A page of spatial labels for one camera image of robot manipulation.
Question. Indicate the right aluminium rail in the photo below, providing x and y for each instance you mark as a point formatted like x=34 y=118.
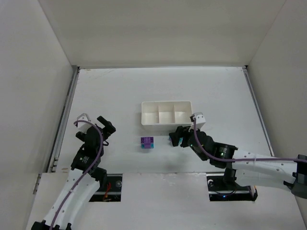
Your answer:
x=246 y=74

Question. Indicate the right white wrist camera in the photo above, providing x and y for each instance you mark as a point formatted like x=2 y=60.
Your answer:
x=198 y=121

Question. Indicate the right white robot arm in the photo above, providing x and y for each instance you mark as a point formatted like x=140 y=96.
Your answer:
x=244 y=168

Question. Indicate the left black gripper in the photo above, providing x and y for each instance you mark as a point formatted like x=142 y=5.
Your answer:
x=96 y=130

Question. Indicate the purple lego plate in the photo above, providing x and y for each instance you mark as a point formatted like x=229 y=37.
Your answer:
x=147 y=140

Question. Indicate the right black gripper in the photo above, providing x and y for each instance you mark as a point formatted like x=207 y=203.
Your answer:
x=183 y=137

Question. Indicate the left aluminium rail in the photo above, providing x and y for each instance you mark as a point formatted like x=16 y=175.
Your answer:
x=57 y=143

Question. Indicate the white three-compartment tray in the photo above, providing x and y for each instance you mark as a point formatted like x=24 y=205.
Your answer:
x=165 y=115

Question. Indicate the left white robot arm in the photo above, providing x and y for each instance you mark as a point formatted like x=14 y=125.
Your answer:
x=85 y=176

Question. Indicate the aluminium rail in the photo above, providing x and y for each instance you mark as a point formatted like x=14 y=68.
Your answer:
x=246 y=74
x=57 y=143

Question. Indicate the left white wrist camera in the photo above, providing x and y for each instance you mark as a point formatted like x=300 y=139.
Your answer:
x=83 y=122

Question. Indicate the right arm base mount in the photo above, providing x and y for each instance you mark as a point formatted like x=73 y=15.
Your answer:
x=219 y=191

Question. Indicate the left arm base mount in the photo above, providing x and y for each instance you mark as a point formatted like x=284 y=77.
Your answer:
x=110 y=191

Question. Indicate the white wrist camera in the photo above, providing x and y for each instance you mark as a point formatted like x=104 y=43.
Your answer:
x=198 y=121
x=83 y=122

